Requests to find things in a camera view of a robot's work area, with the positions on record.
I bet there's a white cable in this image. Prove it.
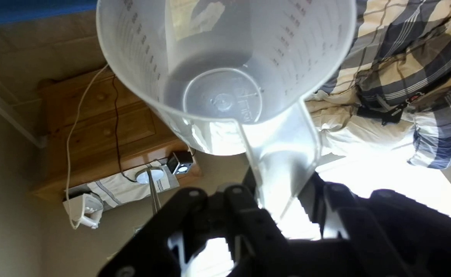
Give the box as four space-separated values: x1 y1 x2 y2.
66 63 111 230

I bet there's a white handheld device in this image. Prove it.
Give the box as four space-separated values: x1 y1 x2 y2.
62 192 105 230

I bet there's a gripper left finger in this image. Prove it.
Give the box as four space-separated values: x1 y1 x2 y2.
97 167 288 277

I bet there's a small black box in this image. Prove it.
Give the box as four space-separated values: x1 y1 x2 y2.
166 151 195 176

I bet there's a black cable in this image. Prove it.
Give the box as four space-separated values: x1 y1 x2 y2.
112 75 138 184

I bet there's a silver lamp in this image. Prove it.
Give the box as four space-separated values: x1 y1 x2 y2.
135 167 165 216

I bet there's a clear plastic measuring jug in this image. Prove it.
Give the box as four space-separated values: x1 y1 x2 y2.
96 0 357 224

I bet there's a plaid blanket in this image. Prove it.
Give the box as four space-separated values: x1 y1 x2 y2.
318 0 451 170

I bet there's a wooden dresser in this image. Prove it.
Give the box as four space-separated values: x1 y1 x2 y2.
31 67 204 203

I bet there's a white duvet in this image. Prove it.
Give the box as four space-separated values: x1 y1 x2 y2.
304 90 422 159

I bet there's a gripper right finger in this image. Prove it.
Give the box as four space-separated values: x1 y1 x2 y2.
298 172 451 277

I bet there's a white striped cloth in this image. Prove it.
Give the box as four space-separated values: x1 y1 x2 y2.
87 165 180 210

